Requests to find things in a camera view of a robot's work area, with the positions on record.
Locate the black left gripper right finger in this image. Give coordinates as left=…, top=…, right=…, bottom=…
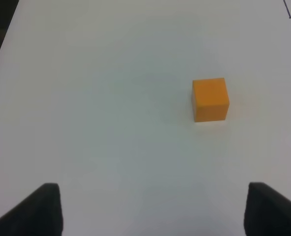
left=243, top=182, right=291, bottom=236

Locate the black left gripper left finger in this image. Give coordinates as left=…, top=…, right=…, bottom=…
left=0, top=183, right=63, bottom=236

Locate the orange cube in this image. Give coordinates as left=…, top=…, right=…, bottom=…
left=192, top=78, right=230, bottom=122

